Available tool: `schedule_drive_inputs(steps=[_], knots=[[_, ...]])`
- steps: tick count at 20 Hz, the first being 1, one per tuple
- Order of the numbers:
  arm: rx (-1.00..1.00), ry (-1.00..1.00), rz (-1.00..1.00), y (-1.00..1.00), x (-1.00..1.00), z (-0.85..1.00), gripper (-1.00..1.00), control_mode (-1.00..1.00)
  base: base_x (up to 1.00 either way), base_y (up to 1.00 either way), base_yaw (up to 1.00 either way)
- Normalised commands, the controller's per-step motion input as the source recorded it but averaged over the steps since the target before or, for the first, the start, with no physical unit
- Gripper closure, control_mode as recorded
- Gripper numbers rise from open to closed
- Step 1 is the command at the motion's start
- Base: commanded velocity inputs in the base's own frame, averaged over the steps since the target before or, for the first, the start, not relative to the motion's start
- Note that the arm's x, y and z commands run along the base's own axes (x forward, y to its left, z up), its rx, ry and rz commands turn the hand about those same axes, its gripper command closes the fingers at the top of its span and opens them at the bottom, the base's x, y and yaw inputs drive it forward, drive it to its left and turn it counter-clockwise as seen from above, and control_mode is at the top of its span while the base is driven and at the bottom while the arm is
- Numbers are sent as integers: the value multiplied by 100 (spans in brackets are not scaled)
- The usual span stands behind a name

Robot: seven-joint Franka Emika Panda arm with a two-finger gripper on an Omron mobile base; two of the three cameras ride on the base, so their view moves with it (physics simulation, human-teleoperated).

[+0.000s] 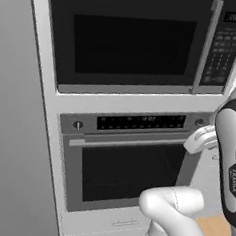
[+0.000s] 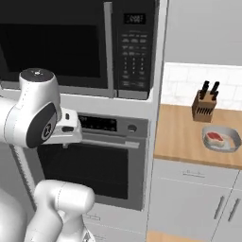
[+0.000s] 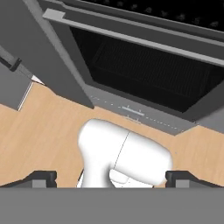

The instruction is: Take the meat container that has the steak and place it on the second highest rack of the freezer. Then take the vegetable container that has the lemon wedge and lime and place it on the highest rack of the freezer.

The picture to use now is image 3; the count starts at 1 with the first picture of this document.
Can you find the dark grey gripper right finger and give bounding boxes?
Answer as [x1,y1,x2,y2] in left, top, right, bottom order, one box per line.
[164,170,224,189]

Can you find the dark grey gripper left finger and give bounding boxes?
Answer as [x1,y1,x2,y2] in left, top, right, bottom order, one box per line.
[0,170,58,189]

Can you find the white rounded object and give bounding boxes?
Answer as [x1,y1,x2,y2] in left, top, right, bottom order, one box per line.
[76,117,173,189]

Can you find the grey oven bottom drawer front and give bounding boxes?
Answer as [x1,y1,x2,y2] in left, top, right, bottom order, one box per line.
[86,86,200,137]

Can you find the grey oven door, black window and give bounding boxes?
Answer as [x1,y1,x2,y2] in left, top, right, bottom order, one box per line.
[38,0,224,123]

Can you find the dark grey cupboard door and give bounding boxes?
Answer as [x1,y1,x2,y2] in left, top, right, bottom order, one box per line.
[0,0,95,110]

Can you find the black hob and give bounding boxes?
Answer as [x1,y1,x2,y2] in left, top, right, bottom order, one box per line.
[82,0,224,32]

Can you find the black cupboard handle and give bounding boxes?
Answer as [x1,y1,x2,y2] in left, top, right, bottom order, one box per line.
[0,55,23,73]

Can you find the grey oven door handle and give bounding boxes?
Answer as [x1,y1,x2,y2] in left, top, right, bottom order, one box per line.
[42,8,224,68]

